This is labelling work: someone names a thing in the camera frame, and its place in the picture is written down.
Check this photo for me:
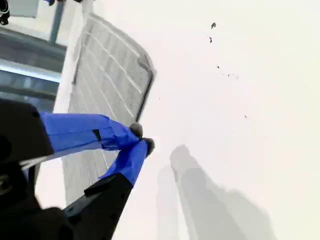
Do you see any grey white-striped towel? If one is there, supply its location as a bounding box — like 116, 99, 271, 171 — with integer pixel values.
61, 12, 158, 208

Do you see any grey metal leg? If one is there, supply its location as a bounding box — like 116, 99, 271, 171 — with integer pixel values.
48, 0, 66, 45

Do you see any black round background object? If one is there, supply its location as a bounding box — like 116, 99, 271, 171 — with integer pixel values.
0, 0, 11, 26

